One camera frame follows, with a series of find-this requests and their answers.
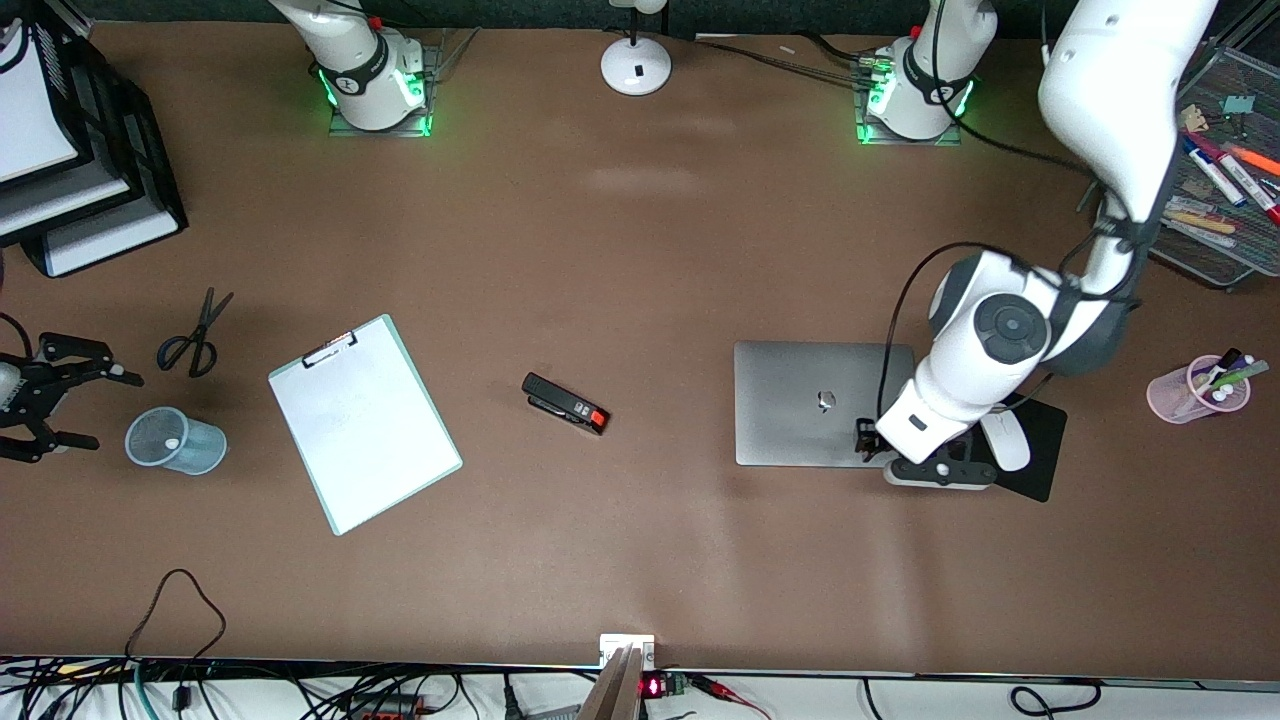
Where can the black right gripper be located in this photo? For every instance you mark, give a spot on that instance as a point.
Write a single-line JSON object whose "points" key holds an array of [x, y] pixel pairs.
{"points": [[32, 392]]}

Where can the clear right arm base plate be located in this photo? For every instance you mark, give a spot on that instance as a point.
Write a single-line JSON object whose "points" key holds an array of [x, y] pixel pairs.
{"points": [[430, 60]]}

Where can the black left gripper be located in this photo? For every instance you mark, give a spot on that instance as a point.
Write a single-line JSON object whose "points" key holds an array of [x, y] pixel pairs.
{"points": [[866, 439]]}

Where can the blue and white marker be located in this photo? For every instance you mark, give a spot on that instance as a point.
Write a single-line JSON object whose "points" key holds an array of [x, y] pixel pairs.
{"points": [[1215, 172]]}

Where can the orange highlighter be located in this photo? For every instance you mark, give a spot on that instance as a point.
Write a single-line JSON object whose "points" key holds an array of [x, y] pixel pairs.
{"points": [[1255, 160]]}

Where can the pink translucent pen cup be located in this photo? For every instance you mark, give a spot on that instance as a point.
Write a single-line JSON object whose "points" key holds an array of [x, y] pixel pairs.
{"points": [[1175, 400]]}

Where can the green marker in pink cup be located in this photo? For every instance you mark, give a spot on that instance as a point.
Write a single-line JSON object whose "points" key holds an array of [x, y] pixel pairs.
{"points": [[1240, 376]]}

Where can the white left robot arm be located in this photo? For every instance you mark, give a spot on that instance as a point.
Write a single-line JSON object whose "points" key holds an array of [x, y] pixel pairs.
{"points": [[1120, 90]]}

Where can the black stapler with red tip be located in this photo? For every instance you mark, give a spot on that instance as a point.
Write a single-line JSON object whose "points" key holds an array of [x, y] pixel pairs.
{"points": [[565, 405]]}

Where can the white box with grey post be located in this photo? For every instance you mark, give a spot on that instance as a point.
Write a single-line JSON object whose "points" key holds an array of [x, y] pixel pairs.
{"points": [[615, 690]]}

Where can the circuit board with red display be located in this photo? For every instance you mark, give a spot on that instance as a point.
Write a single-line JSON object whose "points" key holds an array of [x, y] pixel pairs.
{"points": [[662, 686]]}

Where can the dark purple marker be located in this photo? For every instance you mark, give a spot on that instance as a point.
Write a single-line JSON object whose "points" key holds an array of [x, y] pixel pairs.
{"points": [[1228, 360]]}

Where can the light green clipboard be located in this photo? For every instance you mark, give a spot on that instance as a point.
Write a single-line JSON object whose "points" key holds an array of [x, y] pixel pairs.
{"points": [[420, 470]]}

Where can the teal binder clip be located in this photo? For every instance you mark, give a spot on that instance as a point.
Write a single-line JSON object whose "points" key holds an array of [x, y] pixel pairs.
{"points": [[1238, 104]]}

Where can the black mouse pad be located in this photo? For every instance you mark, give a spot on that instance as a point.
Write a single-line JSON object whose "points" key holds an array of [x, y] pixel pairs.
{"points": [[1045, 440]]}

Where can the black stacked paper tray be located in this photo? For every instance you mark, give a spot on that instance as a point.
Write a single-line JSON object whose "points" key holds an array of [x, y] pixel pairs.
{"points": [[130, 170]]}

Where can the light blue mesh pen cup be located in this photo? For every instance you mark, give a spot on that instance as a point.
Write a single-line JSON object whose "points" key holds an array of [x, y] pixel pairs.
{"points": [[195, 450]]}

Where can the clear left arm base plate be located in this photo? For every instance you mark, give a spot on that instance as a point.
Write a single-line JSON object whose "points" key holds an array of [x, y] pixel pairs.
{"points": [[865, 135]]}

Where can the white lamp base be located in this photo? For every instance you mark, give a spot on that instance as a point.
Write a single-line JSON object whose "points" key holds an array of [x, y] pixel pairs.
{"points": [[636, 65]]}

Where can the white paper stack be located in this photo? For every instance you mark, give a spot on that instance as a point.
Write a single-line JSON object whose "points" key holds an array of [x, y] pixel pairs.
{"points": [[30, 110]]}

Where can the red and white marker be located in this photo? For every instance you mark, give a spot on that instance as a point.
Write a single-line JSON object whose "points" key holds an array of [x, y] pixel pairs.
{"points": [[1250, 188]]}

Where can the white paper sheet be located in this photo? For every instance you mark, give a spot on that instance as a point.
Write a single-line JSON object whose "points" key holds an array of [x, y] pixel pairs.
{"points": [[370, 440]]}

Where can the silver laptop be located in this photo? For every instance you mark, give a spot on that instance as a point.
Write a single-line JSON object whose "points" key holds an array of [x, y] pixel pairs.
{"points": [[800, 400]]}

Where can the white computer mouse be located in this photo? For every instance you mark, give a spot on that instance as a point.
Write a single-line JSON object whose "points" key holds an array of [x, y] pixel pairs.
{"points": [[1008, 445]]}

